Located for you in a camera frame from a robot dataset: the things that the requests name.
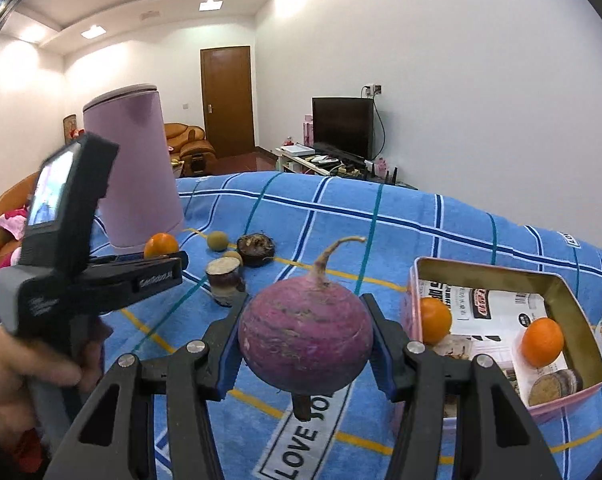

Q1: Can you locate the orange tangerine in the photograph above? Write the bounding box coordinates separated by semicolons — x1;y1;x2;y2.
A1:
520;318;564;368
144;232;179;259
419;297;453;346

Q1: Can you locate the purple round turnip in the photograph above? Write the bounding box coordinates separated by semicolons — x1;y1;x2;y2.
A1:
238;236;374;422

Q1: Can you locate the left hand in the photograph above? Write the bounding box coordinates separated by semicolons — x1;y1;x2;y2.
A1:
0;321;113;452

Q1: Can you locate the pink floral cushion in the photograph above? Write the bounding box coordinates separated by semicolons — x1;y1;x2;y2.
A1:
0;207;28;240

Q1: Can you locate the brown round cookie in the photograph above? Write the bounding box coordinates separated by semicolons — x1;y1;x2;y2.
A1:
528;368;583;406

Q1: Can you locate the purple cylindrical container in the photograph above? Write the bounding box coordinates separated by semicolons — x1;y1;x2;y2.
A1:
83;84;184;254

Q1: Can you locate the printed paper liner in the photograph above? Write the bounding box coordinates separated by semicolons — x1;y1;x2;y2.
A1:
418;280;569;406

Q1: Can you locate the pink metal tin tray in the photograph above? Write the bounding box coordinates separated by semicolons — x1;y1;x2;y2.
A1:
401;257;602;422

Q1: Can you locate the small green-brown fruit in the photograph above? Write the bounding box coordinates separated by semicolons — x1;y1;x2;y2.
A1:
206;231;229;252

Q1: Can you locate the cut purple fruit piece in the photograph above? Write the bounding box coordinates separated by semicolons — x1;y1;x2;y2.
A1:
205;256;246;308

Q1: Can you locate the small tan fruit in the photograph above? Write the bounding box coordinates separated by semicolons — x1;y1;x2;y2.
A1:
222;250;243;265

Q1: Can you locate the orange leather armchair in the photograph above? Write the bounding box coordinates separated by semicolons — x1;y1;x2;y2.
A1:
164;122;217;178

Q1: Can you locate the blue plaid cloth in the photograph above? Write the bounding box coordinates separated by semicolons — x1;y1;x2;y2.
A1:
106;172;602;479

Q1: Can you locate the dark mangosteen half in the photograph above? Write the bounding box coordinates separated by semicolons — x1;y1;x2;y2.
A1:
237;233;275;268

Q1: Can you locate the ceiling light panel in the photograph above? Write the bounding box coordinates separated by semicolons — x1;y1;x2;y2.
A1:
80;25;107;40
199;0;224;12

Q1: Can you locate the brown wooden door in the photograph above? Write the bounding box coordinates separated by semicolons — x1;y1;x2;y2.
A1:
200;46;255;158

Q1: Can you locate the white set-top box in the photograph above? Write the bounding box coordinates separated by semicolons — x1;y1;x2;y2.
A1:
280;144;315;157

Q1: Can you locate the black wifi router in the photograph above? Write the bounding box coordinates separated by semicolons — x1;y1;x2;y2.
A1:
383;167;398;185

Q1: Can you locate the white TV stand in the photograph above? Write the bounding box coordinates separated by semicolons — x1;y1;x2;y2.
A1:
273;148;416;190

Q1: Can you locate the pink bottle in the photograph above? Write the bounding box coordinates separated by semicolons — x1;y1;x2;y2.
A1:
303;114;314;146

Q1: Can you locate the black television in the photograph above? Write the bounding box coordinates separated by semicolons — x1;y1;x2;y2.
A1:
312;96;374;159

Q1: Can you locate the black TV cable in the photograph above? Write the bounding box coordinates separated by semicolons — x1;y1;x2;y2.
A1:
361;86;388;162

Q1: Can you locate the wall power socket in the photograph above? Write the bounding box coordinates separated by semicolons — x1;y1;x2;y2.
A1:
362;84;382;99

